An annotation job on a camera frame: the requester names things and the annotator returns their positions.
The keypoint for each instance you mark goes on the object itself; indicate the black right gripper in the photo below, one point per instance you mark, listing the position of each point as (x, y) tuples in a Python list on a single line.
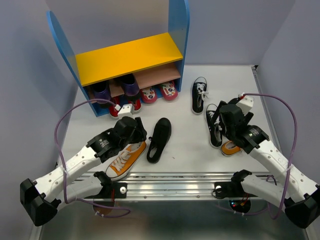
[(248, 116)]

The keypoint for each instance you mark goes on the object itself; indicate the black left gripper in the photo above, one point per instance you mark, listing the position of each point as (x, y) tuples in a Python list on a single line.
[(140, 133)]

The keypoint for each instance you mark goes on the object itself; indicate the orange sneaker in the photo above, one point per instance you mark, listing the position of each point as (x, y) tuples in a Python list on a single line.
[(125, 161), (229, 148)]

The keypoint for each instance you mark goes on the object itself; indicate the black sneaker white laces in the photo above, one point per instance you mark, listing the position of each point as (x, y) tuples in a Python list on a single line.
[(199, 91), (213, 124)]

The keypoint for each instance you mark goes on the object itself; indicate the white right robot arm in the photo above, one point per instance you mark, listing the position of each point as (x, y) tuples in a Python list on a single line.
[(295, 194)]

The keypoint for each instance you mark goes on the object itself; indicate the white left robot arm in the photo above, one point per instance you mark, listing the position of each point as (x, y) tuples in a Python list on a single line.
[(106, 158)]

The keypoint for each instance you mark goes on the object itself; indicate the blue yellow shoe shelf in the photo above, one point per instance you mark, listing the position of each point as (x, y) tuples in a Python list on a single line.
[(152, 60)]

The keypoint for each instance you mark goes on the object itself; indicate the left red sneaker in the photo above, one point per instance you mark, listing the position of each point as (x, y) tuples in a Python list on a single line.
[(115, 107)]

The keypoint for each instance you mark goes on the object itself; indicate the red sneaker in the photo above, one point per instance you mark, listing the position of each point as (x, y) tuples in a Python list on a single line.
[(115, 107), (135, 101)]

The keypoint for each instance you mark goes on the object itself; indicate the right red sneaker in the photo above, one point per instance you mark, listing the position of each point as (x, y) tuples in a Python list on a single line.
[(135, 101)]

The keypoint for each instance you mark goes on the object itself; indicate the all black sneaker center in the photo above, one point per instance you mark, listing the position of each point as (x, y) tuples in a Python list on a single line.
[(160, 137)]

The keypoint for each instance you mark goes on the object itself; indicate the left pink patterned slipper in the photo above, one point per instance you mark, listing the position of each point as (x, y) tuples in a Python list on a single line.
[(148, 95)]

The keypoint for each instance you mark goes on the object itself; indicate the pink patterned slipper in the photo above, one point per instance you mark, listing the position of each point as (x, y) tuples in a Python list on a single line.
[(148, 95), (168, 90)]

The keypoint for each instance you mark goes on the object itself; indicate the right purple boot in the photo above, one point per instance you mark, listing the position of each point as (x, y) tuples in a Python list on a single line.
[(129, 85)]

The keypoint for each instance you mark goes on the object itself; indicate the purple boot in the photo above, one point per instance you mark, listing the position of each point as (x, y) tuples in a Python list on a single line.
[(101, 90), (129, 85)]

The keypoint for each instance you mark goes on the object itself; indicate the left purple boot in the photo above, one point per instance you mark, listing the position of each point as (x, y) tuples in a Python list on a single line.
[(101, 90)]

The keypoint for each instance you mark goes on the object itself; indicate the right pink patterned slipper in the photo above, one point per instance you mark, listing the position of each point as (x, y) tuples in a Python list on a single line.
[(168, 90)]

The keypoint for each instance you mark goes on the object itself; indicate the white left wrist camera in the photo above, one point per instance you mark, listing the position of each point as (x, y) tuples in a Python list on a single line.
[(127, 110)]

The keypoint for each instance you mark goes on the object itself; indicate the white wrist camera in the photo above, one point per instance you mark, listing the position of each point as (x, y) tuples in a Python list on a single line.
[(127, 110), (245, 103)]

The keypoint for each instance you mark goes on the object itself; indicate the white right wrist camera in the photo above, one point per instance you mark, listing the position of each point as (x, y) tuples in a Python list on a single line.
[(245, 103)]

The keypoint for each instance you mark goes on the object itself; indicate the aluminium rail base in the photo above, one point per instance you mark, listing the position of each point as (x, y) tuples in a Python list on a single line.
[(171, 186)]

